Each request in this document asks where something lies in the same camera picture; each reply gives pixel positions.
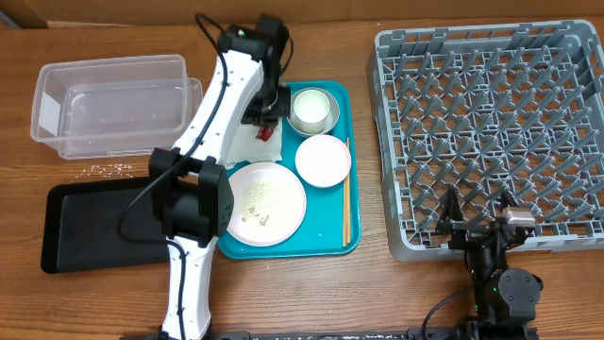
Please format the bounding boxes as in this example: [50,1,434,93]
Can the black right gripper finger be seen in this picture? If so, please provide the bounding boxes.
[498,190,518,209]
[435,185,463,233]

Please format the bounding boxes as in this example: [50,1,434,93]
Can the red snack wrapper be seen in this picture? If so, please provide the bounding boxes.
[256,127,274,142]

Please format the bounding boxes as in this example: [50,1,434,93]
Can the white paper napkin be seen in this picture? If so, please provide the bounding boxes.
[226,121,283,169]

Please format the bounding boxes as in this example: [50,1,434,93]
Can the large pink plate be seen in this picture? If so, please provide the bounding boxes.
[227,162,307,247]

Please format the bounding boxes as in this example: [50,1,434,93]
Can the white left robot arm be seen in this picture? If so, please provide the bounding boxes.
[140,14,294,339]

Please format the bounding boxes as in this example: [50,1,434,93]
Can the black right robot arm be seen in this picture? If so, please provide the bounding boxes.
[420,186,544,340]

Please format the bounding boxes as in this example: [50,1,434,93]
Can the grey dishwasher rack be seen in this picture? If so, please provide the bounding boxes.
[367,20,603,262]

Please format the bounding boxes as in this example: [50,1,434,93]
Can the pale green cup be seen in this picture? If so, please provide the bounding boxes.
[294,89,330,134]

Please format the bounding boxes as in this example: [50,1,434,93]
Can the grey metal bowl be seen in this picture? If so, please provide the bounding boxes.
[288,88,340,137]

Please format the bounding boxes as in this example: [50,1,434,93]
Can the wooden chopstick right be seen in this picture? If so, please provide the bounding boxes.
[345,137,352,246]

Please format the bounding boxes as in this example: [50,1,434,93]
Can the wooden chopstick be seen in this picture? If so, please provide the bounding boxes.
[342,176,349,247]
[345,137,352,246]

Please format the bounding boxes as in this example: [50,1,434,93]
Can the wooden chopstick left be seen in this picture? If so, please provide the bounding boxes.
[342,176,349,247]

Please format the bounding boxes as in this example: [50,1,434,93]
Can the teal serving tray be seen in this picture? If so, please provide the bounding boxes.
[218,80,362,260]

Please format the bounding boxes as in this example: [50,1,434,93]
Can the clear plastic bin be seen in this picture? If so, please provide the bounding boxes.
[30,54,203,160]

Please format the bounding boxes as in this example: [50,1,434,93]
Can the spilled rice grains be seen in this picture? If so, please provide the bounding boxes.
[74,162,134,181]

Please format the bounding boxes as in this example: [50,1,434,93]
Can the black tray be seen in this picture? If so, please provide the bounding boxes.
[41,178,169,274]

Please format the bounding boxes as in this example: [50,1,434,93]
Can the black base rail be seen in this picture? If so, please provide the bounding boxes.
[120,328,539,340]

